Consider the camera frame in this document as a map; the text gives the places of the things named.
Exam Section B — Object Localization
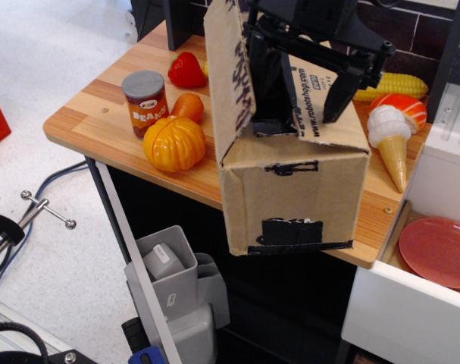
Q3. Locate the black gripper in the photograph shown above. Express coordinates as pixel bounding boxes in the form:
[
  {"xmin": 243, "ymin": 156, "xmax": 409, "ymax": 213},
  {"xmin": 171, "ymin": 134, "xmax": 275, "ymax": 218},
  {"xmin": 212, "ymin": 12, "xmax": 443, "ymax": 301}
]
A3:
[{"xmin": 244, "ymin": 1, "xmax": 396, "ymax": 124}]

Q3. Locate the brown cardboard box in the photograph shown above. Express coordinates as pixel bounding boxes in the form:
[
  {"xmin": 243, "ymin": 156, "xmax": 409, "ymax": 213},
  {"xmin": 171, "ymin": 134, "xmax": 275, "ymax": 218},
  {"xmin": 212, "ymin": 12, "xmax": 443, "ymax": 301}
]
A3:
[{"xmin": 204, "ymin": 1, "xmax": 371, "ymax": 256}]

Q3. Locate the toy ice cream cone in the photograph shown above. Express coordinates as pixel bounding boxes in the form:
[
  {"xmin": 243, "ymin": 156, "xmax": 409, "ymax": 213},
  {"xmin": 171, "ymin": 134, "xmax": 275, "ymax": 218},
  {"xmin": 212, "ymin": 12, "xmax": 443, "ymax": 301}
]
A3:
[{"xmin": 367, "ymin": 105, "xmax": 411, "ymax": 193}]

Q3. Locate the yellow toy corn cob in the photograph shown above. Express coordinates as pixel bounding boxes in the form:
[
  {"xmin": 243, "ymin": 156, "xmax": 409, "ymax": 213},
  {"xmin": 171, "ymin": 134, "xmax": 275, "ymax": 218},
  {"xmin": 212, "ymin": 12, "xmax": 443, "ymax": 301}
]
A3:
[{"xmin": 353, "ymin": 72, "xmax": 429, "ymax": 102}]

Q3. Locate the yellow toy piece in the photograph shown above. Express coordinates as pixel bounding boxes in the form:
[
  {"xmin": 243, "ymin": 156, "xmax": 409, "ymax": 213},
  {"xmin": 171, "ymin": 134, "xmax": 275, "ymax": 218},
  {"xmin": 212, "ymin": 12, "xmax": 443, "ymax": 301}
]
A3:
[{"xmin": 203, "ymin": 61, "xmax": 209, "ymax": 79}]

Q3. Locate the toy salmon sushi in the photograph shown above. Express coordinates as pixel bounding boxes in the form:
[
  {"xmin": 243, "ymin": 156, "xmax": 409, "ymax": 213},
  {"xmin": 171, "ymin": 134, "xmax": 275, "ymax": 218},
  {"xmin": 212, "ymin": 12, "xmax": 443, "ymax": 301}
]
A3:
[{"xmin": 369, "ymin": 93, "xmax": 427, "ymax": 134}]

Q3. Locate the orange toy carrot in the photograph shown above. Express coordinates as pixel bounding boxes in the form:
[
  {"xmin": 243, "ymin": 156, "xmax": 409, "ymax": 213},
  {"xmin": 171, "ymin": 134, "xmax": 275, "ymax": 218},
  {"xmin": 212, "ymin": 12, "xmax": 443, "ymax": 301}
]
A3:
[{"xmin": 171, "ymin": 93, "xmax": 205, "ymax": 123}]

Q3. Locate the red toy strawberry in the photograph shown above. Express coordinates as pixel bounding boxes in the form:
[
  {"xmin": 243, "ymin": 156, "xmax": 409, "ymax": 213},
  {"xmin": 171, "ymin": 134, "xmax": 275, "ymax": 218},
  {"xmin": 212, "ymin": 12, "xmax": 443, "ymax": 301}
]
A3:
[{"xmin": 167, "ymin": 52, "xmax": 207, "ymax": 88}]

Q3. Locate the orange toy pumpkin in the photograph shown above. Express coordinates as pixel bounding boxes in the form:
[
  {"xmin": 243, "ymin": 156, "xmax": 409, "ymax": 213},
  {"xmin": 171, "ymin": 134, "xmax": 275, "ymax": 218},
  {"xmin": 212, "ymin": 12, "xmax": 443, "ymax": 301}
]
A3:
[{"xmin": 142, "ymin": 116, "xmax": 206, "ymax": 172}]

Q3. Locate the toy beans can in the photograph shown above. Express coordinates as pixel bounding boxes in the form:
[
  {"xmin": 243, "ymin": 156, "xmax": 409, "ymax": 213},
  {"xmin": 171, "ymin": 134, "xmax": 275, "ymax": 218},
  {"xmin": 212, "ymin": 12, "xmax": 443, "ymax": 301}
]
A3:
[{"xmin": 121, "ymin": 71, "xmax": 170, "ymax": 139}]

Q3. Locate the pink plate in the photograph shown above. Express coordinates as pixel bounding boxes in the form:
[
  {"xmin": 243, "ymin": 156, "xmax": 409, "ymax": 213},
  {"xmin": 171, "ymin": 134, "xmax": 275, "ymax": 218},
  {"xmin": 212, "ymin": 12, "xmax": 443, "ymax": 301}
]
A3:
[{"xmin": 399, "ymin": 217, "xmax": 460, "ymax": 290}]

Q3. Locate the grey plastic bin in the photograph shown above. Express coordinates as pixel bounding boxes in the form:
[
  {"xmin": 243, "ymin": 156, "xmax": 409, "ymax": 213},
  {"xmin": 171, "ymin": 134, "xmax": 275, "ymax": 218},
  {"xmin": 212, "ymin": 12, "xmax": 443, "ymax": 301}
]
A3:
[{"xmin": 124, "ymin": 226, "xmax": 230, "ymax": 363}]

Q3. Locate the white drawer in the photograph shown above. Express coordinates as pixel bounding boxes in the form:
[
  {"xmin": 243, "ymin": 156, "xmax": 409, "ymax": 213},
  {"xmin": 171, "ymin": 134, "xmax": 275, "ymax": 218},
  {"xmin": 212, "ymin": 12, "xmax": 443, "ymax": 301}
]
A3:
[{"xmin": 342, "ymin": 83, "xmax": 460, "ymax": 363}]

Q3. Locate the grey table leg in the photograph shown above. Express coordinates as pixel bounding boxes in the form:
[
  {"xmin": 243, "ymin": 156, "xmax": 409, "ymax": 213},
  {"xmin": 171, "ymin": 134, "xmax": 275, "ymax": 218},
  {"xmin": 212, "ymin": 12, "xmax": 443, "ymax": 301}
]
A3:
[{"xmin": 86, "ymin": 157, "xmax": 181, "ymax": 363}]

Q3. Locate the dark grey post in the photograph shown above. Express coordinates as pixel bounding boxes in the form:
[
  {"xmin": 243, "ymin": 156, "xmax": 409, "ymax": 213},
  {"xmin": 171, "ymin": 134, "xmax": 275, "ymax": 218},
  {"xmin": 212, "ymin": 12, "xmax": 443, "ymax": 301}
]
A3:
[{"xmin": 163, "ymin": 0, "xmax": 211, "ymax": 51}]

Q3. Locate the blue cable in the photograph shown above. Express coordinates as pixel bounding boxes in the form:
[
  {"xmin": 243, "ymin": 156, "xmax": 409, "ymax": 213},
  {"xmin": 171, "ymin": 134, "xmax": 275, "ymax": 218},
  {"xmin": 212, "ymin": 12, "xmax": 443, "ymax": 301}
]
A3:
[{"xmin": 0, "ymin": 162, "xmax": 89, "ymax": 297}]

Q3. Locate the black cable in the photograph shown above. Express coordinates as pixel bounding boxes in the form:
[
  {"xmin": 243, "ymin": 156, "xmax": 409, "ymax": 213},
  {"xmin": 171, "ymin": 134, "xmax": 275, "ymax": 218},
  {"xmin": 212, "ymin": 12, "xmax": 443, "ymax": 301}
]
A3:
[{"xmin": 0, "ymin": 322, "xmax": 51, "ymax": 364}]

